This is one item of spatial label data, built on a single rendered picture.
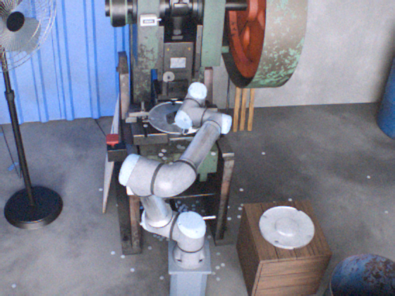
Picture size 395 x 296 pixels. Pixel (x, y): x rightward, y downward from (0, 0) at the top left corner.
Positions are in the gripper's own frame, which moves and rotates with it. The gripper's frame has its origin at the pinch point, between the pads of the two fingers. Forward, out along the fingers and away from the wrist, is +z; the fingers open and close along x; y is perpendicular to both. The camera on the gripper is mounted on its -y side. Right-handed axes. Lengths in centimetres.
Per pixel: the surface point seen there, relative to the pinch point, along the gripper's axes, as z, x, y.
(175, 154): 15.8, -3.4, -2.5
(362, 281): 17, -83, 78
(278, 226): 26, -45, 45
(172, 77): -10.2, 24.5, -2.2
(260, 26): -39, 30, 37
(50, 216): 82, -4, -74
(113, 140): 4.3, 1.2, -32.4
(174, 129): 3.1, 3.7, -3.0
